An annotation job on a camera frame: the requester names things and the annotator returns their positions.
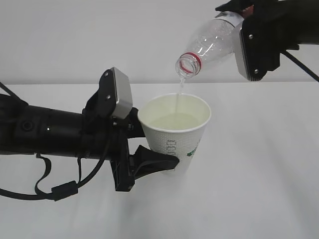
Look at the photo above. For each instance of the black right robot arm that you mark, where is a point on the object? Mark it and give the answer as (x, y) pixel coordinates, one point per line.
(304, 27)

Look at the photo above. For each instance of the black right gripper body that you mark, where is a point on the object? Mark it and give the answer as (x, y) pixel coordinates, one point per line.
(266, 35)

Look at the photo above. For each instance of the clear plastic water bottle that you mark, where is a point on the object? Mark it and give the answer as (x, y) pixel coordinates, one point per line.
(209, 45)

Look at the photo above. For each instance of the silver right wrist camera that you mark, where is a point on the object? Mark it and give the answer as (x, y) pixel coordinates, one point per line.
(250, 74)

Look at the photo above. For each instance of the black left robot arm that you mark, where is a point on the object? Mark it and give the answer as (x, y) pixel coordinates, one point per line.
(32, 130)

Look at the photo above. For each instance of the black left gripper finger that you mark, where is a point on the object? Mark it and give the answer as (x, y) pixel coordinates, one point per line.
(145, 162)
(134, 128)

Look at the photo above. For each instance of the white paper cup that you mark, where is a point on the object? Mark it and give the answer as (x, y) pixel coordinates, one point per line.
(174, 125)

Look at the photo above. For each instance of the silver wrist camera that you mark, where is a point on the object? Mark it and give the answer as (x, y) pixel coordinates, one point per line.
(250, 74)
(123, 93)

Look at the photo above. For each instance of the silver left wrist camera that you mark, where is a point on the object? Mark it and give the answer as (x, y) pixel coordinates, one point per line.
(123, 93)

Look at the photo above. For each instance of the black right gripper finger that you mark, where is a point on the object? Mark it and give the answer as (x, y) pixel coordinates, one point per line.
(235, 5)

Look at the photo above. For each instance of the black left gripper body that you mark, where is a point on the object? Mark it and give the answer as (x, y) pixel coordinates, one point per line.
(106, 135)

